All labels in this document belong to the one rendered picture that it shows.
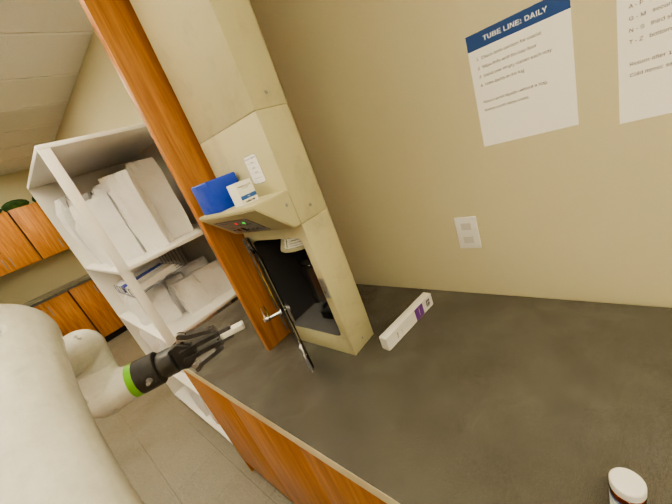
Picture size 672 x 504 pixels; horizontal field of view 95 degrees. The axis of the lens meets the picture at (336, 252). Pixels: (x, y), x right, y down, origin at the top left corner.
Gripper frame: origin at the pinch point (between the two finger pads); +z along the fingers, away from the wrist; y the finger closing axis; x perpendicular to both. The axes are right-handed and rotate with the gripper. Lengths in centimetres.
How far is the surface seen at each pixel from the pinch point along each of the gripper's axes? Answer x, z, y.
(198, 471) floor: 94, -70, -121
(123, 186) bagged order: 107, -27, 53
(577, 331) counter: -45, 78, -24
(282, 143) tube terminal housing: -5, 33, 43
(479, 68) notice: -22, 84, 44
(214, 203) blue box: 5.1, 11.0, 34.6
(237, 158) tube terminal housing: 6.8, 22.0, 43.8
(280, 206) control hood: -9.1, 25.3, 28.9
